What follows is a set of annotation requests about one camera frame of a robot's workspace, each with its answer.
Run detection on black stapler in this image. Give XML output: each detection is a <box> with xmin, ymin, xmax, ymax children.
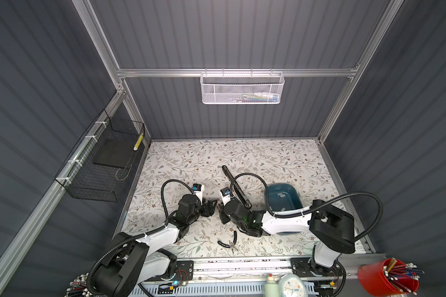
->
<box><xmin>222</xmin><ymin>165</ymin><xmax>252</xmax><ymax>209</ymax></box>

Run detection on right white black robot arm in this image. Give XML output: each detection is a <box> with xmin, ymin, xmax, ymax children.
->
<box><xmin>223</xmin><ymin>199</ymin><xmax>356</xmax><ymax>268</ymax></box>

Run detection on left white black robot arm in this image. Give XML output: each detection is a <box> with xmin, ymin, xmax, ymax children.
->
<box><xmin>86</xmin><ymin>194</ymin><xmax>218</xmax><ymax>297</ymax></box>

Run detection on teal plastic tray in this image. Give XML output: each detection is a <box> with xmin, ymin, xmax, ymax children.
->
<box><xmin>262</xmin><ymin>183</ymin><xmax>308</xmax><ymax>235</ymax></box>

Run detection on white glue bottle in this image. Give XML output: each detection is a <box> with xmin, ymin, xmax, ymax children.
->
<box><xmin>263</xmin><ymin>273</ymin><xmax>280</xmax><ymax>297</ymax></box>

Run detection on yellow marker in basket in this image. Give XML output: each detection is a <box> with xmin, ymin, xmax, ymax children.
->
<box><xmin>133</xmin><ymin>133</ymin><xmax>144</xmax><ymax>151</ymax></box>

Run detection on white desk clock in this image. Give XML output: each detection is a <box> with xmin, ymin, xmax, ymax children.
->
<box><xmin>278</xmin><ymin>273</ymin><xmax>308</xmax><ymax>297</ymax></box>

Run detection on black pad in basket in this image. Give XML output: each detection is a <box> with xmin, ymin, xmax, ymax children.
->
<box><xmin>93</xmin><ymin>139</ymin><xmax>138</xmax><ymax>169</ymax></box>

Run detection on clear jar of markers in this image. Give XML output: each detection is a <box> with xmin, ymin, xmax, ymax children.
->
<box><xmin>64</xmin><ymin>274</ymin><xmax>92</xmax><ymax>297</ymax></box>

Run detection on red pencil cup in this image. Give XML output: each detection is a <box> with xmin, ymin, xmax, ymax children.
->
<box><xmin>358</xmin><ymin>258</ymin><xmax>424</xmax><ymax>297</ymax></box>

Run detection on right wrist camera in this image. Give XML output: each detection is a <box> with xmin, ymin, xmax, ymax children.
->
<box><xmin>220</xmin><ymin>187</ymin><xmax>232</xmax><ymax>205</ymax></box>

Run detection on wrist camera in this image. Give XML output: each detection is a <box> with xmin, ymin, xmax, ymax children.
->
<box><xmin>220</xmin><ymin>187</ymin><xmax>232</xmax><ymax>205</ymax></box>
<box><xmin>192</xmin><ymin>183</ymin><xmax>204</xmax><ymax>203</ymax></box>

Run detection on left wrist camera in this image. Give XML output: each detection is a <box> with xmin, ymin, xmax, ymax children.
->
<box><xmin>192</xmin><ymin>183</ymin><xmax>204</xmax><ymax>203</ymax></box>

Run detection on black handled pliers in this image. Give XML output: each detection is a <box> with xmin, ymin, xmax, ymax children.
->
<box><xmin>217</xmin><ymin>230</ymin><xmax>238</xmax><ymax>254</ymax></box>

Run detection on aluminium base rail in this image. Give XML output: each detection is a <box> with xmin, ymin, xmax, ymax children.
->
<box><xmin>175</xmin><ymin>254</ymin><xmax>387</xmax><ymax>282</ymax></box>

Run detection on black wire basket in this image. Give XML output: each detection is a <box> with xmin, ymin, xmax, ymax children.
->
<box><xmin>55</xmin><ymin>112</ymin><xmax>146</xmax><ymax>202</ymax></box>

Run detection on white wire mesh basket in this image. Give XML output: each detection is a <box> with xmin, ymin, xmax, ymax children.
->
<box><xmin>199</xmin><ymin>71</ymin><xmax>285</xmax><ymax>105</ymax></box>

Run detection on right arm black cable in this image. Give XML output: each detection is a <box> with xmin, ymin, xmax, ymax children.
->
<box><xmin>228</xmin><ymin>172</ymin><xmax>384</xmax><ymax>244</ymax></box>

